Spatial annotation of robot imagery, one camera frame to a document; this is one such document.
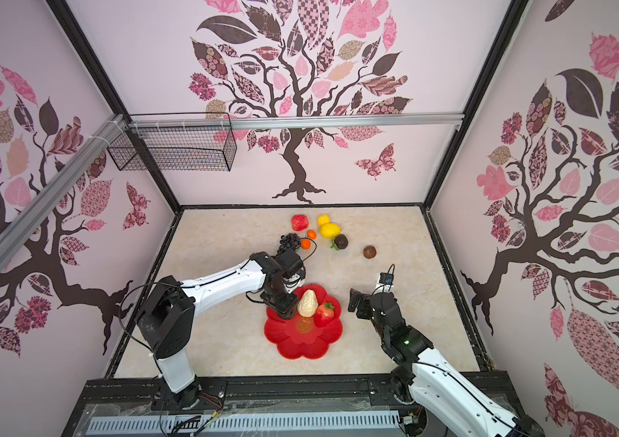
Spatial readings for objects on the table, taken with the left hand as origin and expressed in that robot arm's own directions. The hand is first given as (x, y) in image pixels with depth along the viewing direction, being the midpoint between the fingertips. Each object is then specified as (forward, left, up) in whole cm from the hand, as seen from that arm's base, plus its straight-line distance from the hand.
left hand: (283, 314), depth 84 cm
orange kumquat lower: (+31, -7, -4) cm, 32 cm away
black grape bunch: (+30, -1, -1) cm, 30 cm away
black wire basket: (+52, +30, +29) cm, 66 cm away
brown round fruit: (+25, -31, -2) cm, 40 cm away
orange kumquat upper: (+34, -9, -2) cm, 35 cm away
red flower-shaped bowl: (-6, -5, -5) cm, 9 cm away
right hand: (+5, -25, +6) cm, 26 cm away
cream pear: (+3, -8, +1) cm, 8 cm away
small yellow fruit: (+41, -14, -1) cm, 43 cm away
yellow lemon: (+35, -16, -1) cm, 39 cm away
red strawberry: (+1, -13, 0) cm, 13 cm away
